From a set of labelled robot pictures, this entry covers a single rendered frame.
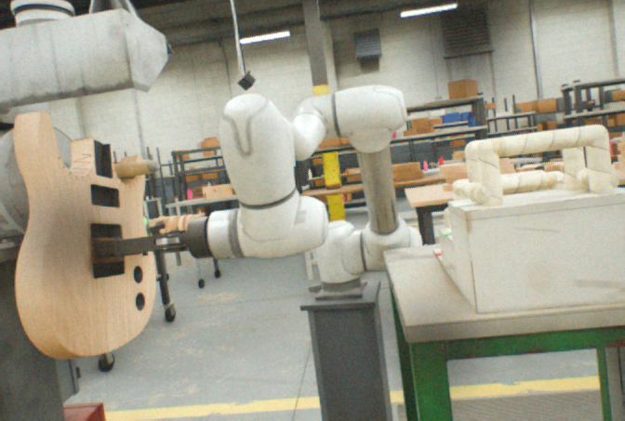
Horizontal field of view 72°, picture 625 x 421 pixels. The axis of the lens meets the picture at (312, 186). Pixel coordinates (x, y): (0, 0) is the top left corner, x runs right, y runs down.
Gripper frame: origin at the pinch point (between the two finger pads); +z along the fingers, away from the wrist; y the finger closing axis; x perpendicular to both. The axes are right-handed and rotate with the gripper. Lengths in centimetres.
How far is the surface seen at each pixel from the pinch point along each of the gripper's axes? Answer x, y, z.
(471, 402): -87, 142, -86
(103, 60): 33.4, -7.6, -5.8
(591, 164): 3, -4, -85
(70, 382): -33, 37, 37
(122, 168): 17.3, 9.4, 2.0
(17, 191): 13.7, 0.3, 19.0
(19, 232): 6.2, 6.8, 24.5
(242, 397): -83, 162, 30
